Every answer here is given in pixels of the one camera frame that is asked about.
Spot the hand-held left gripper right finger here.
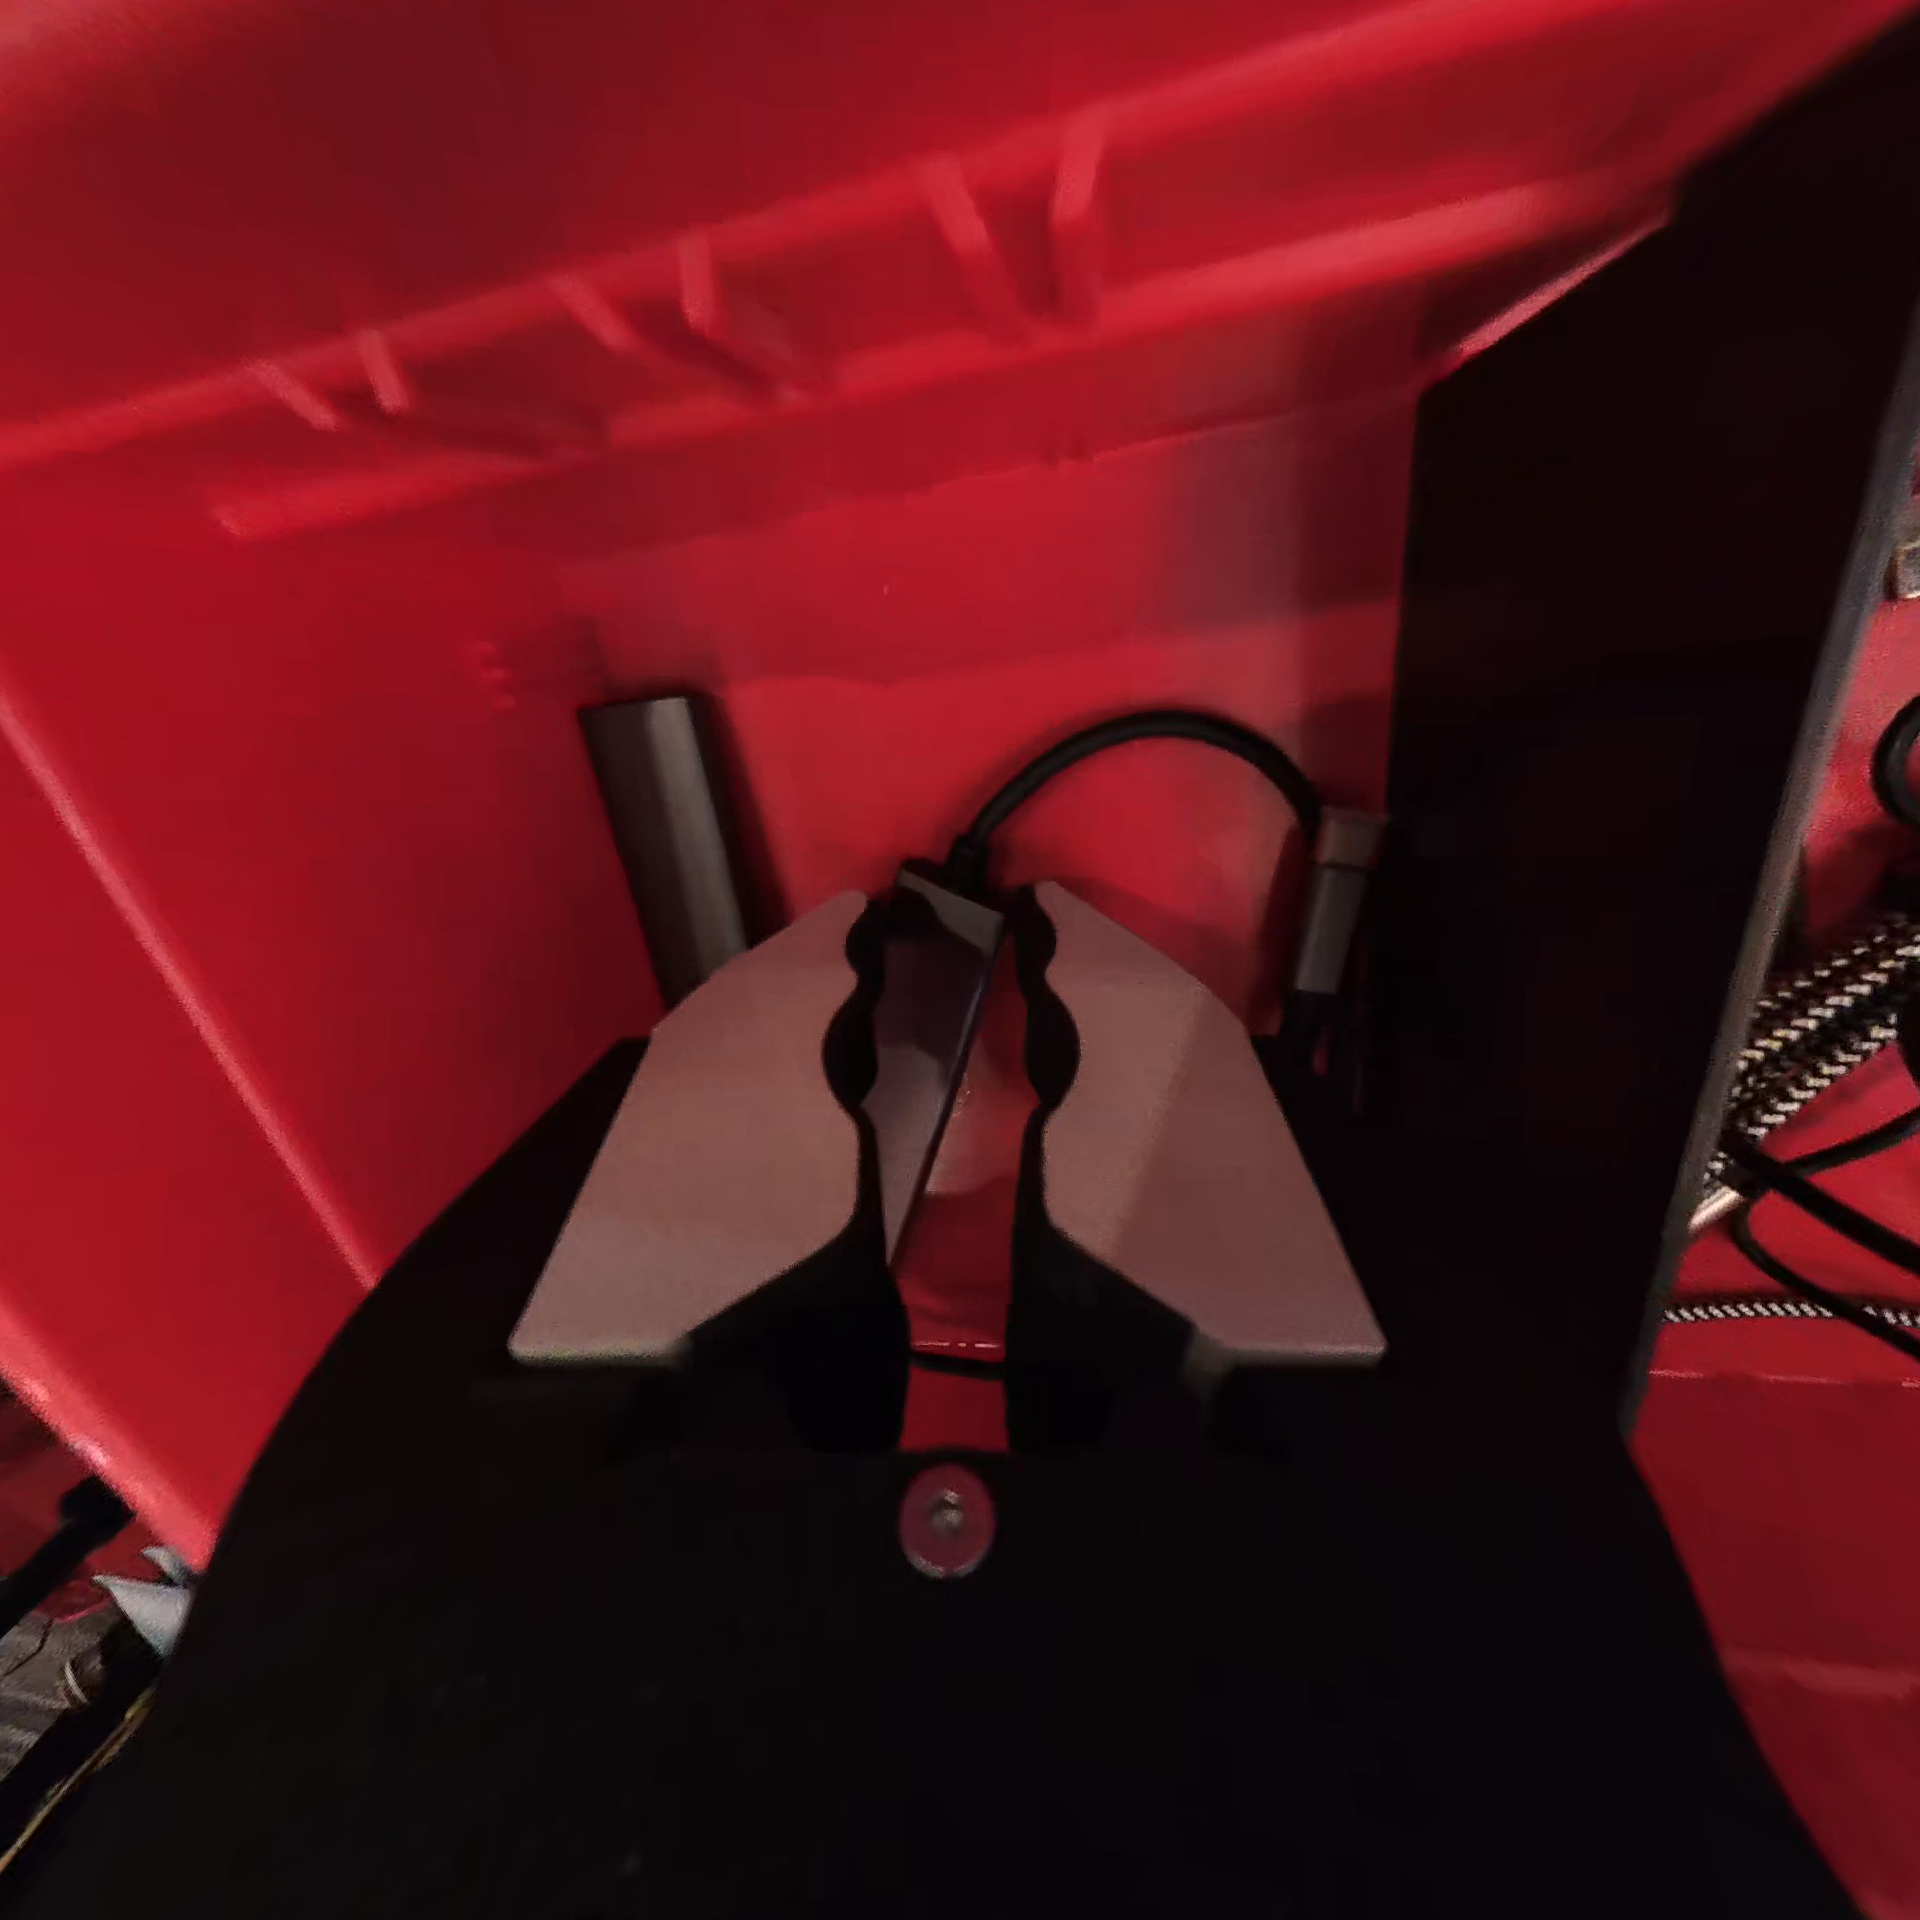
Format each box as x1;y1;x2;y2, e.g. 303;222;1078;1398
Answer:
1013;880;1388;1406

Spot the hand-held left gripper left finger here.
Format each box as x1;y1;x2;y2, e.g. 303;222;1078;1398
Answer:
512;892;893;1406

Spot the grey hub with cable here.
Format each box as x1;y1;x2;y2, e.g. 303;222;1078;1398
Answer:
863;708;1391;1269

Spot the braided grey cable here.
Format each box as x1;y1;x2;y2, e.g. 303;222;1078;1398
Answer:
1660;911;1920;1338

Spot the thick black cable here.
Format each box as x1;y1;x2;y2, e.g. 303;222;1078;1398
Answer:
1723;687;1920;1272

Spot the red plastic bin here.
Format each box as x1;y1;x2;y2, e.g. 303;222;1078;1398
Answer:
0;0;1920;1920

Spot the black divider in red bin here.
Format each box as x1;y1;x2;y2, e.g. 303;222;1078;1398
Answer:
1332;24;1920;1449

